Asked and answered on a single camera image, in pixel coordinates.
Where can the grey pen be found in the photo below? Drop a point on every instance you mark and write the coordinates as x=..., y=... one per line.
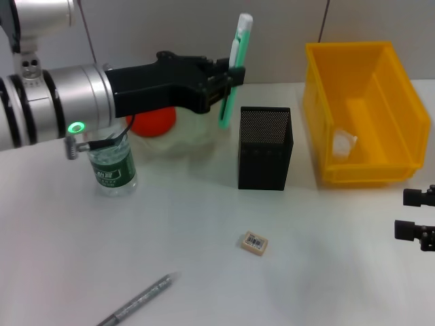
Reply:
x=142, y=299

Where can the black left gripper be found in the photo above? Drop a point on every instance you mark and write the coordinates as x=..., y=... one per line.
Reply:
x=153, y=88

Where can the beige eraser with barcode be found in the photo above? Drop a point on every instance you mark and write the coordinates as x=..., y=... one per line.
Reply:
x=253, y=244

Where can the yellow plastic bin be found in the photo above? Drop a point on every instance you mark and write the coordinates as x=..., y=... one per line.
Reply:
x=340, y=85

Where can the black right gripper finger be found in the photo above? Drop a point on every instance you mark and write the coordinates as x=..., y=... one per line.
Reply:
x=408, y=230
x=416, y=197

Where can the clear green-label water bottle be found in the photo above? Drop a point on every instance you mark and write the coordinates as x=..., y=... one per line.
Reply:
x=112, y=173

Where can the mint green utility knife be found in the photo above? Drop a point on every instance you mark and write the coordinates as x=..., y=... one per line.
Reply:
x=243, y=44

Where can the pale green glass fruit plate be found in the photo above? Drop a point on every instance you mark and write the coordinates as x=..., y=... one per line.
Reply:
x=190, y=136

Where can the black mesh pen holder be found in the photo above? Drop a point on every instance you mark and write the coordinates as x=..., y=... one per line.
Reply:
x=265, y=166

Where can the white paper ball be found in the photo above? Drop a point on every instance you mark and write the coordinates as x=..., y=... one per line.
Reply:
x=341, y=144

